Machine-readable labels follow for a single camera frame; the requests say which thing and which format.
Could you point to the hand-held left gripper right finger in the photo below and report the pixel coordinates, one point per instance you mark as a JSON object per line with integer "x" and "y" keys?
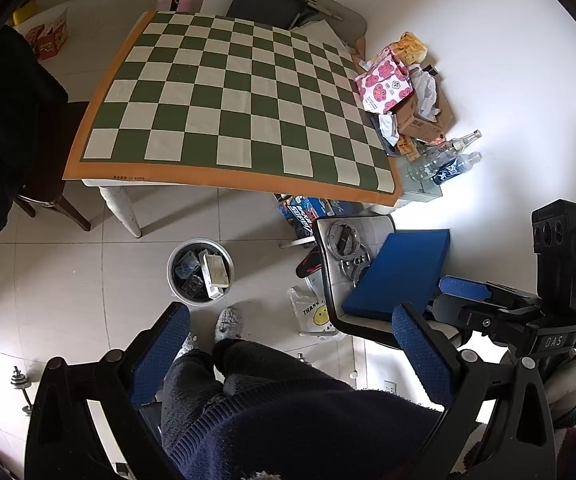
{"x": 423, "y": 350}

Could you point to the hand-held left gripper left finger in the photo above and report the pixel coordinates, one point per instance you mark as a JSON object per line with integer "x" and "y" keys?
{"x": 160, "y": 355}

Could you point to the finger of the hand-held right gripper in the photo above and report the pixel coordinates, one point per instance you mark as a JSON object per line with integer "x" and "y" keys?
{"x": 450, "y": 310}
{"x": 463, "y": 287}

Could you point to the round trash bin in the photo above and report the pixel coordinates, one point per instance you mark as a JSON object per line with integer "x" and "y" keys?
{"x": 200, "y": 272}

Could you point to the grey fuzzy slipper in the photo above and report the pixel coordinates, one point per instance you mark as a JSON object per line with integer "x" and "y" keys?
{"x": 187, "y": 345}
{"x": 228, "y": 324}

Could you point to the blue cushion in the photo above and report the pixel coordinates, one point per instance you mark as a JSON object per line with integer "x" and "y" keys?
{"x": 398, "y": 275}

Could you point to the small beige carton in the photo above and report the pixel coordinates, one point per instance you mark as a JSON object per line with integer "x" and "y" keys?
{"x": 216, "y": 270}

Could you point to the white seat chair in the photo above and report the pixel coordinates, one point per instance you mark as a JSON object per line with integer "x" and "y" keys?
{"x": 330, "y": 285}

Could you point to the white smiley plastic bag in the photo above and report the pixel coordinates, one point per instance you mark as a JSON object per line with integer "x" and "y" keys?
{"x": 315, "y": 312}

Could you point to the person's legs in dark pants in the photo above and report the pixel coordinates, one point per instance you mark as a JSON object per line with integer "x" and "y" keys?
{"x": 268, "y": 410}

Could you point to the blue label water bottle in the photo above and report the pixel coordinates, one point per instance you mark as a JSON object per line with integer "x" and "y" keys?
{"x": 455, "y": 166}

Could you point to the small metal dumbbell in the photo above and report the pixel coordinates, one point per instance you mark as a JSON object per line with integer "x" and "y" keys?
{"x": 21, "y": 385}

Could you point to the black and red shoe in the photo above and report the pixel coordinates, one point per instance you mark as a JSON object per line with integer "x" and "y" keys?
{"x": 310, "y": 262}

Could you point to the clear glass bottle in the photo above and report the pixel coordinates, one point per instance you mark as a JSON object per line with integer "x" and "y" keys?
{"x": 460, "y": 142}

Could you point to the white table leg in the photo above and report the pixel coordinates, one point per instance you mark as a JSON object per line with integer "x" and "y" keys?
{"x": 122, "y": 210}

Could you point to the brown cardboard box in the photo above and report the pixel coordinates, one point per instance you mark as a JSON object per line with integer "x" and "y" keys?
{"x": 425, "y": 120}

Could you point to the blue printed carton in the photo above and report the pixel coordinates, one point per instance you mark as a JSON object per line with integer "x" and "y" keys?
{"x": 308, "y": 210}

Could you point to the crumpled white paper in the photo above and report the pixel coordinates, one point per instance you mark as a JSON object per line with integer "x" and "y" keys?
{"x": 389, "y": 127}

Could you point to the pink flower tissue package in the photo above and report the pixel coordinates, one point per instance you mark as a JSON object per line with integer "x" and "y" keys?
{"x": 385, "y": 85}

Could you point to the dark wooden chair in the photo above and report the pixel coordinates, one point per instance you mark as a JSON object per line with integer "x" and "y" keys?
{"x": 57, "y": 160}

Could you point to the yellow patterned package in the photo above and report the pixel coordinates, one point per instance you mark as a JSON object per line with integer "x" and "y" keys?
{"x": 410, "y": 46}

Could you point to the green white checkered tablecloth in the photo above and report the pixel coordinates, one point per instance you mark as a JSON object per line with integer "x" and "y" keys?
{"x": 227, "y": 95}

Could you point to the black cloth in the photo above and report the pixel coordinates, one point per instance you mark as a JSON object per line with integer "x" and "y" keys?
{"x": 2, "y": 125}

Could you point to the white board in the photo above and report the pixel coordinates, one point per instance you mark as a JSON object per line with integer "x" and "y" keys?
{"x": 320, "y": 32}

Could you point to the beige folded round table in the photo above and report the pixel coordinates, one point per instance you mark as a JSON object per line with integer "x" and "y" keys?
{"x": 343, "y": 15}

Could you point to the large red carton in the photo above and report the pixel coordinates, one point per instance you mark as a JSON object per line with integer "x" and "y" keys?
{"x": 53, "y": 35}

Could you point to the small red carton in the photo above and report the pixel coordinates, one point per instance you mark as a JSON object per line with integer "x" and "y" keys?
{"x": 32, "y": 36}

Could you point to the grey folded cot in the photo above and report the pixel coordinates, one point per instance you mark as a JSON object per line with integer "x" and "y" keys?
{"x": 263, "y": 2}

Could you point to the yellow bucket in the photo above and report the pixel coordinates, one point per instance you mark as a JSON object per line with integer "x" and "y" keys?
{"x": 23, "y": 15}

